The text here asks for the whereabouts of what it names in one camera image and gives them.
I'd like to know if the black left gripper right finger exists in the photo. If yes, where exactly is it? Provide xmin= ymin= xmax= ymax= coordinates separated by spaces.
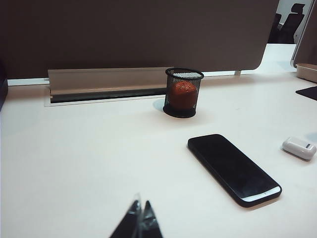
xmin=142 ymin=200 xmax=164 ymax=238

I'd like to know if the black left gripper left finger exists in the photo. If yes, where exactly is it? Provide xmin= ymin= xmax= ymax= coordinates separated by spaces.
xmin=108 ymin=193 xmax=143 ymax=238

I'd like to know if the white wireless earbud case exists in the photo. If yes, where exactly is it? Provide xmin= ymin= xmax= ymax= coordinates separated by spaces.
xmin=281 ymin=136 xmax=317 ymax=161

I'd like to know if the dark blue plastic case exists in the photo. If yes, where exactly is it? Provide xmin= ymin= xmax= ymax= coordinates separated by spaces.
xmin=0 ymin=58 xmax=8 ymax=112

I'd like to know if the black smartphone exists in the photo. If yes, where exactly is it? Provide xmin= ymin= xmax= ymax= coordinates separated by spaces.
xmin=187 ymin=133 xmax=283 ymax=208

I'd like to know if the black mesh pen holder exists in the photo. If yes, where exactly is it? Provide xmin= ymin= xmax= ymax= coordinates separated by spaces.
xmin=162 ymin=66 xmax=205 ymax=119

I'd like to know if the orange ball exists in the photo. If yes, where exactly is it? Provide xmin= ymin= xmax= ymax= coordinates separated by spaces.
xmin=170 ymin=81 xmax=196 ymax=110

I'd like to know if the brown desk partition panel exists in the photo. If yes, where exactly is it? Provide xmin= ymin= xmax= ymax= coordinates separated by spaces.
xmin=0 ymin=0 xmax=279 ymax=80

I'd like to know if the black mouse pad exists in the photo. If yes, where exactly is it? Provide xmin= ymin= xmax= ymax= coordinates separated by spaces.
xmin=295 ymin=85 xmax=317 ymax=102

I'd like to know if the beige desk tray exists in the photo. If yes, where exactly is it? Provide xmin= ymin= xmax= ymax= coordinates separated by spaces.
xmin=295 ymin=63 xmax=317 ymax=83

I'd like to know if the brown side partition panel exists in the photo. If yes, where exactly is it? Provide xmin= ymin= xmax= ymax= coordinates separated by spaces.
xmin=290 ymin=0 xmax=317 ymax=68

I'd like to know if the black office chair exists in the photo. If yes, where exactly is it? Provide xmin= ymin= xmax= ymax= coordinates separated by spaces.
xmin=268 ymin=3 xmax=306 ymax=45

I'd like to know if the beige cable tray lid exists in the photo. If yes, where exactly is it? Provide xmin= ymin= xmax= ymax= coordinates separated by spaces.
xmin=44 ymin=66 xmax=171 ymax=108

